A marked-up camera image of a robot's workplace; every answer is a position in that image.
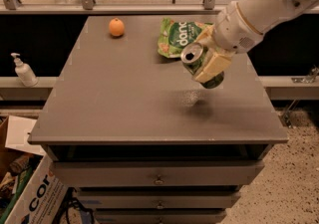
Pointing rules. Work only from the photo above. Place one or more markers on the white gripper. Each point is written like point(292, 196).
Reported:
point(235, 31)

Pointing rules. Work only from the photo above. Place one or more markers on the green soda can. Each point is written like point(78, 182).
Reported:
point(192, 57)

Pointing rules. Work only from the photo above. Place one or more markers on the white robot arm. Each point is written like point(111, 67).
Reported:
point(264, 15)

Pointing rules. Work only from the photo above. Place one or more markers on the green snack bag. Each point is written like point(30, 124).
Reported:
point(175, 36)

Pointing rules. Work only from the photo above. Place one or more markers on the orange fruit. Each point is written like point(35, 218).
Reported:
point(116, 27)

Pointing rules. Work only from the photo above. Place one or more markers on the grey drawer cabinet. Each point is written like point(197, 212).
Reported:
point(120, 114)

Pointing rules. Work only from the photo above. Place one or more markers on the top drawer knob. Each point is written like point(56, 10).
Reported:
point(159, 180)

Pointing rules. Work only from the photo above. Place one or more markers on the drawer knob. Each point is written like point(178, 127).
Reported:
point(159, 180)
point(160, 206)

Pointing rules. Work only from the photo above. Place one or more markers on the middle drawer knob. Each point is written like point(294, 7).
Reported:
point(160, 206)

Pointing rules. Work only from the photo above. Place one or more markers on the white pump bottle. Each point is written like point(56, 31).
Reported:
point(24, 71)

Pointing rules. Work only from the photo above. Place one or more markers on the white cardboard box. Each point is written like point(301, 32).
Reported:
point(40, 194)

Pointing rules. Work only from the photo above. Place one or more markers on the metal floor bracket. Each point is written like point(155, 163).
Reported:
point(309, 78)

